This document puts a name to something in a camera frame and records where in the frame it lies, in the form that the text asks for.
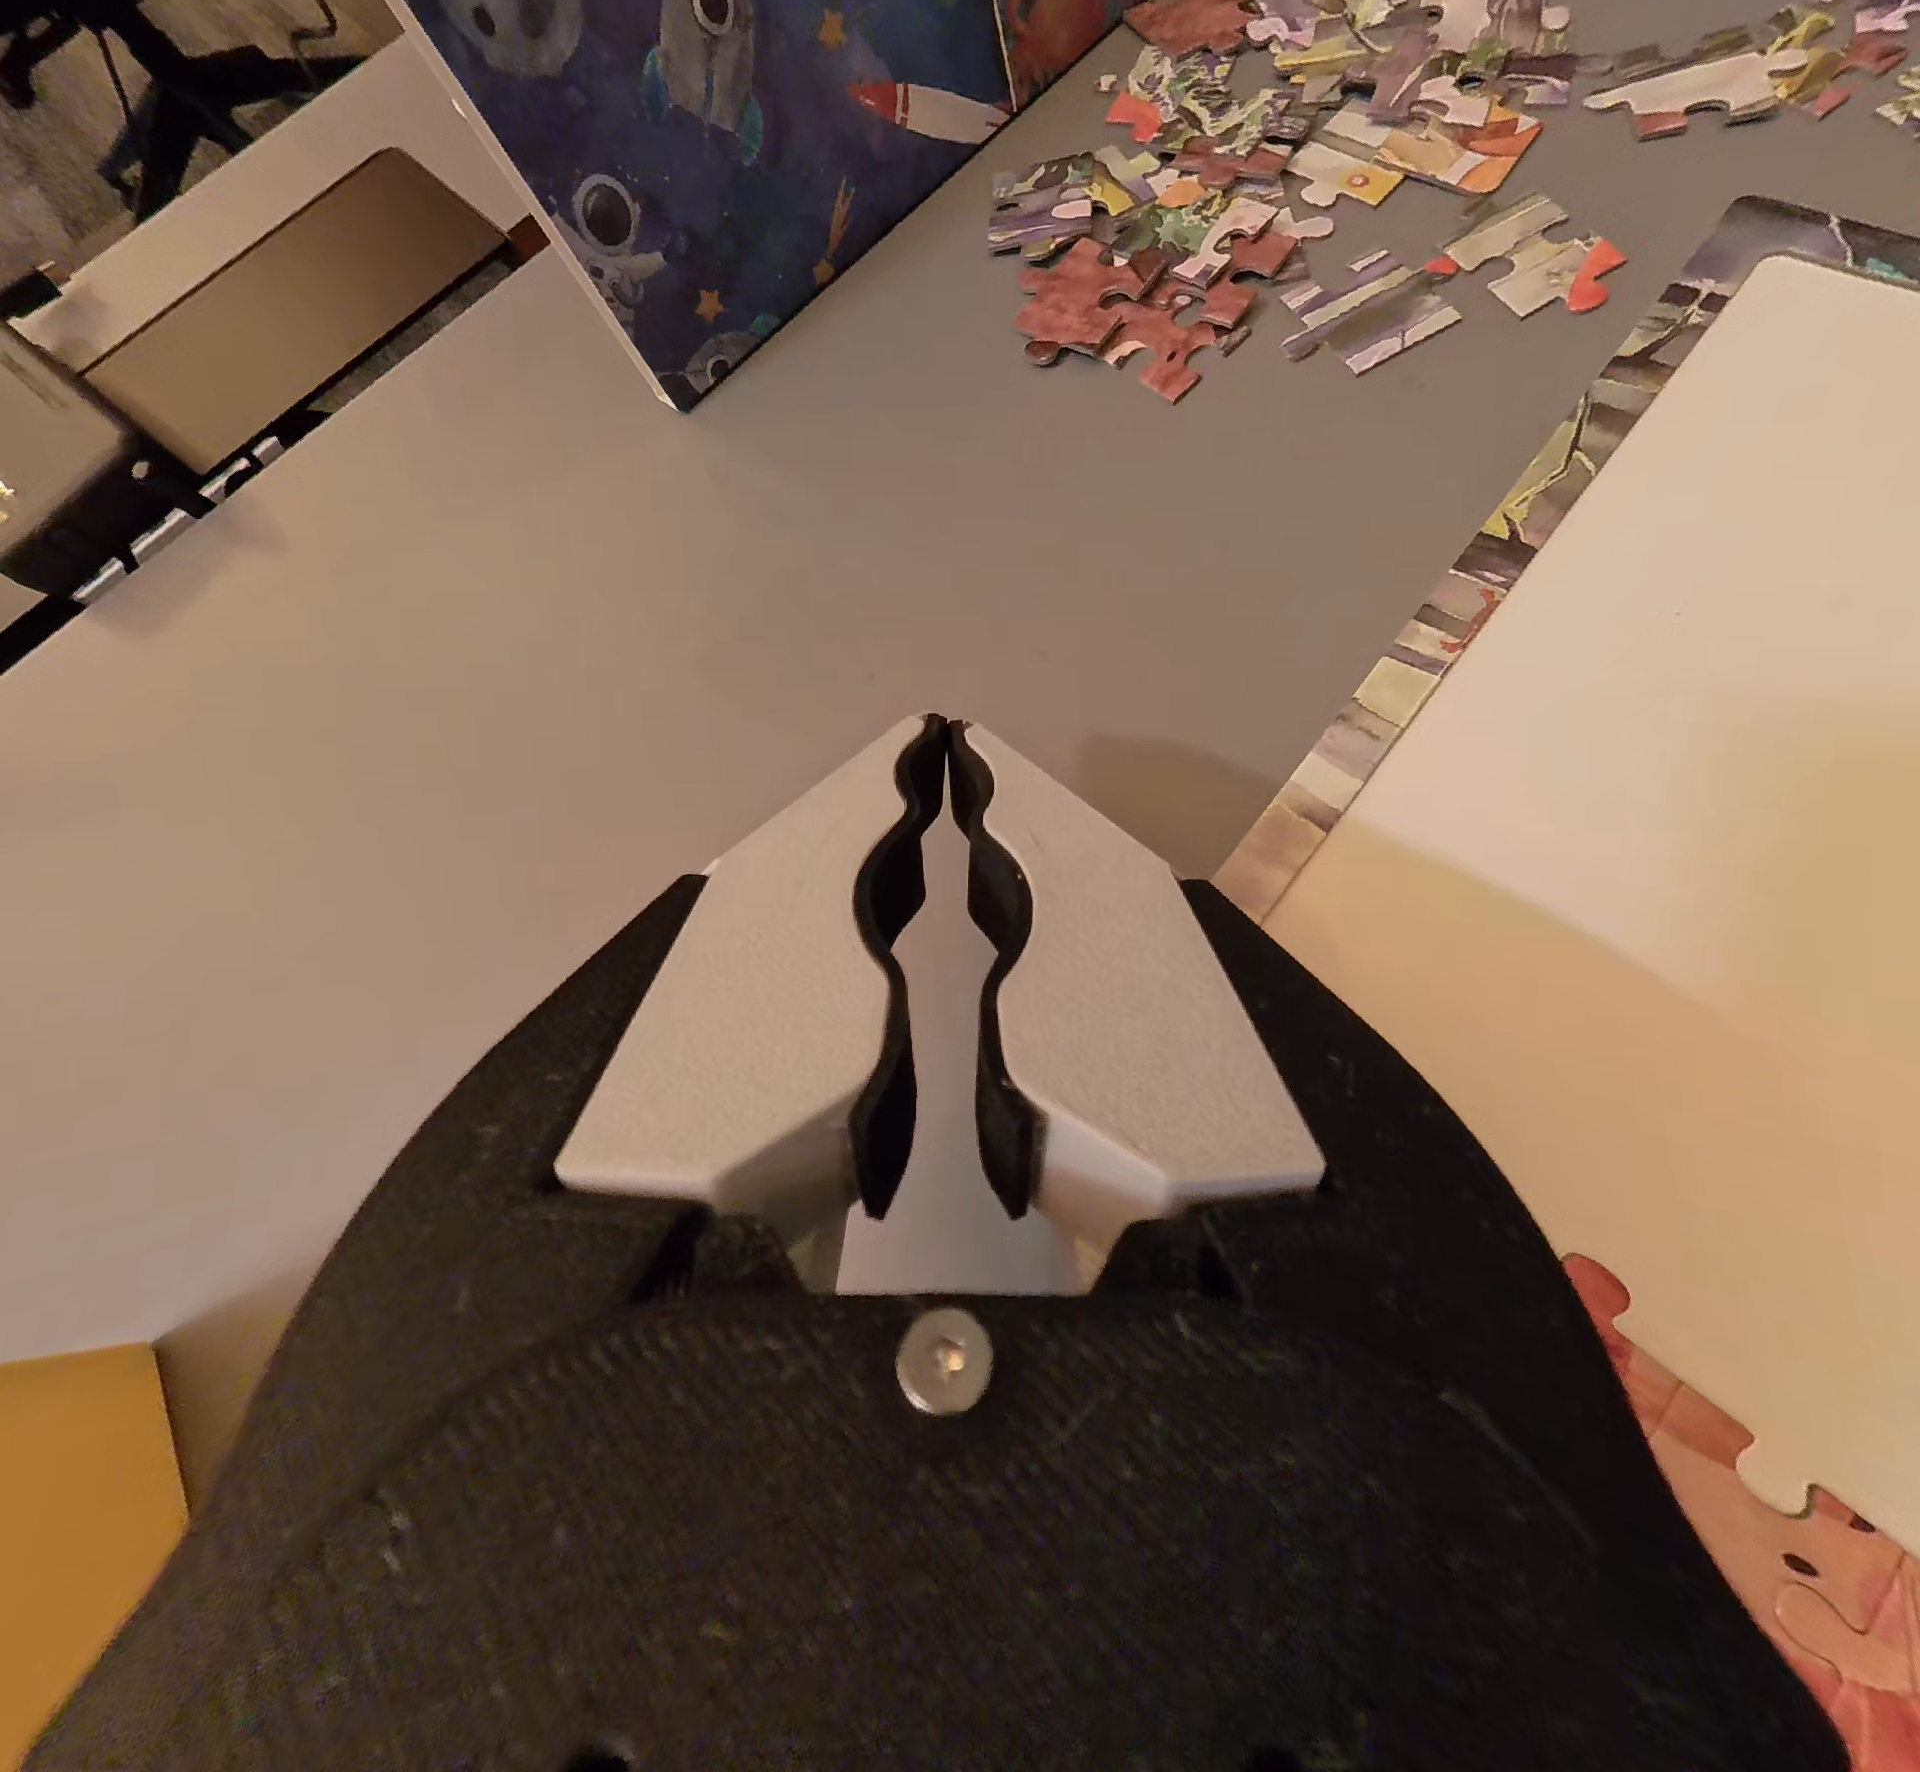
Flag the printed puzzle storage box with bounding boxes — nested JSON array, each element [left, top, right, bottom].
[[290, 0, 1308, 410]]

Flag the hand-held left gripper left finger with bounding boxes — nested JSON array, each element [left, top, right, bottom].
[[552, 709, 952, 1225]]

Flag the puzzle frame tray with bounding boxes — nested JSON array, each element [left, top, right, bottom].
[[1214, 199, 1920, 1772]]

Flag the white shelf unit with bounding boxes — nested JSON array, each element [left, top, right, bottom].
[[0, 39, 550, 669]]

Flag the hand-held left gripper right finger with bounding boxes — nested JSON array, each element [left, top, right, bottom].
[[952, 721, 1334, 1252]]

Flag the yellow box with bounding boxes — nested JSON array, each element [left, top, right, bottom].
[[0, 1342, 194, 1772]]

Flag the pile of puzzle pieces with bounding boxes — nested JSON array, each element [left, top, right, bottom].
[[981, 0, 1920, 405]]

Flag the joined orange puzzle pieces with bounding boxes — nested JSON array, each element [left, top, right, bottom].
[[1562, 1252, 1920, 1772]]

